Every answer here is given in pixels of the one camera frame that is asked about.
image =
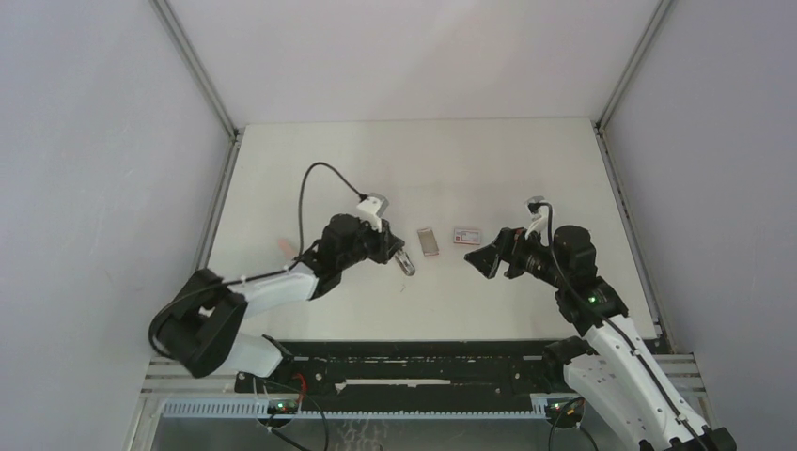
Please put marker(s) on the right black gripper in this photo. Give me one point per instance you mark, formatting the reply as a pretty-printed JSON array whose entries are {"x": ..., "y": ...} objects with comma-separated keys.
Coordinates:
[{"x": 508, "y": 247}]

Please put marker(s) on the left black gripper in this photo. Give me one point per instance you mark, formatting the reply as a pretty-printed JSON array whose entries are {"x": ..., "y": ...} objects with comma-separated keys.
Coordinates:
[{"x": 386, "y": 243}]

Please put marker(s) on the tan stapler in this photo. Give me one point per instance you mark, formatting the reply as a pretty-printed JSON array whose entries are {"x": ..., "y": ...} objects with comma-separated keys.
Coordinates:
[{"x": 404, "y": 262}]

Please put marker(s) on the red white staple box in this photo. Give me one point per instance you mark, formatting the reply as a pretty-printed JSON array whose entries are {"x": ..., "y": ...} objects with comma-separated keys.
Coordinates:
[{"x": 465, "y": 235}]

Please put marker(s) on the grey staple tray insert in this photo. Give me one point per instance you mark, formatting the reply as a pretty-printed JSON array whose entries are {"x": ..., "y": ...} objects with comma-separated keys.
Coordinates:
[{"x": 428, "y": 242}]

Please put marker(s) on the pink stapler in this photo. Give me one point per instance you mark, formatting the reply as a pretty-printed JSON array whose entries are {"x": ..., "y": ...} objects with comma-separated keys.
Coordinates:
[{"x": 287, "y": 249}]

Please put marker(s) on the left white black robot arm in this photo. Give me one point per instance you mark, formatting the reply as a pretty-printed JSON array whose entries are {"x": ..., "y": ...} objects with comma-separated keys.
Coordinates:
[{"x": 201, "y": 327}]

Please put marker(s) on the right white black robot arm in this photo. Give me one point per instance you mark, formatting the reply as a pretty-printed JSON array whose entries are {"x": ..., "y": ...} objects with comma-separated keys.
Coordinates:
[{"x": 607, "y": 362}]

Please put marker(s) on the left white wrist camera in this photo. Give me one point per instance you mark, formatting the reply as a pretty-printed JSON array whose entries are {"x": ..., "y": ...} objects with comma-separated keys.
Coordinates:
[{"x": 371, "y": 210}]

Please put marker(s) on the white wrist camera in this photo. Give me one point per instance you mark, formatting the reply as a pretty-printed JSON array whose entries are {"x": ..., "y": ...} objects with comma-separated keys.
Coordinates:
[
  {"x": 371, "y": 210},
  {"x": 541, "y": 212}
]

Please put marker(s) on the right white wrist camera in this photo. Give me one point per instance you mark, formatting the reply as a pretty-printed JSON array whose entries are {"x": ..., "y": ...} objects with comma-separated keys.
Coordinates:
[{"x": 541, "y": 212}]

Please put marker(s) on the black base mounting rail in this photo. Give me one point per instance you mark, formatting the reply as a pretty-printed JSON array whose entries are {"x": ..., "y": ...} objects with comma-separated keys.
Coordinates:
[{"x": 413, "y": 377}]

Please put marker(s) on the right aluminium frame post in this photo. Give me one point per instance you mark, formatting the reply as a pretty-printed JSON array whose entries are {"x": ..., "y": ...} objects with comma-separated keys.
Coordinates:
[{"x": 640, "y": 51}]

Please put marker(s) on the aluminium frame post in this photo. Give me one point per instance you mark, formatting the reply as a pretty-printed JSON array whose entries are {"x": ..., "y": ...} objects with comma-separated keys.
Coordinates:
[
  {"x": 640, "y": 51},
  {"x": 195, "y": 67}
]

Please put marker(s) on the left aluminium frame post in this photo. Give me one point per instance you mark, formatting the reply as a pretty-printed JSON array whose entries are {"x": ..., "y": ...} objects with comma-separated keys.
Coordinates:
[{"x": 195, "y": 67}]

